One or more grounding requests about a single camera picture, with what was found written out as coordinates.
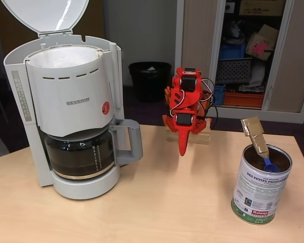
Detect blue scoop with cardboard handle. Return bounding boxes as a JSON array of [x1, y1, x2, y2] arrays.
[[240, 116, 278, 173]]

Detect white green coffee tin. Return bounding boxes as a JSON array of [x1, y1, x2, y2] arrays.
[[230, 144, 293, 225]]

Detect ground coffee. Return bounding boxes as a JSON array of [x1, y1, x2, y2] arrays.
[[244, 148, 291, 173]]

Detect white drip coffee maker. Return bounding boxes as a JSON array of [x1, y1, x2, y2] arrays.
[[0, 0, 124, 200]]

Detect white paper coffee filter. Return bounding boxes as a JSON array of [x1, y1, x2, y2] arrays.
[[30, 47, 103, 69]]

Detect wooden base block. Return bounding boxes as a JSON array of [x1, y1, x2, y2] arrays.
[[166, 125, 211, 145]]

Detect orange clamp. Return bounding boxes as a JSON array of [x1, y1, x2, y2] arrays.
[[164, 86, 175, 112]]

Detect small blue bin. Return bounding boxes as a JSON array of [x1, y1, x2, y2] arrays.
[[214, 85, 226, 106]]

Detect black trash bin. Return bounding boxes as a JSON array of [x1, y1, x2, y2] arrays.
[[128, 62, 172, 103]]

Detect orange plastic crate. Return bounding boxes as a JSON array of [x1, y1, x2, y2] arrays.
[[223, 91, 265, 107]]

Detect grey perforated basket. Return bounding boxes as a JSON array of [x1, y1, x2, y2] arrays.
[[215, 57, 253, 85]]

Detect blue plastic crate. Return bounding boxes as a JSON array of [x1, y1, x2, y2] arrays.
[[219, 43, 246, 61]]

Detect white cabinet beige doors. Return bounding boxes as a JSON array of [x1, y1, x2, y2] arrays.
[[176, 0, 304, 125]]

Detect dark crumpled bag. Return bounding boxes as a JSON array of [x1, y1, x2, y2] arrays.
[[222, 20, 247, 45]]

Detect cardboard box pink sticker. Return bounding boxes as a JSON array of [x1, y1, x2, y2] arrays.
[[245, 24, 279, 61]]

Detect white power socket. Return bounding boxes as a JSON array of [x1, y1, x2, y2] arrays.
[[224, 1, 236, 14]]

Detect brown cardboard box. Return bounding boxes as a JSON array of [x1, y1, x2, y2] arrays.
[[239, 0, 286, 16]]

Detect white red servo cable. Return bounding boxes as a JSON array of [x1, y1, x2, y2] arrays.
[[169, 91, 186, 115]]

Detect glass carafe grey handle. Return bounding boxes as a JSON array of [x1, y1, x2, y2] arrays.
[[44, 118, 144, 181]]

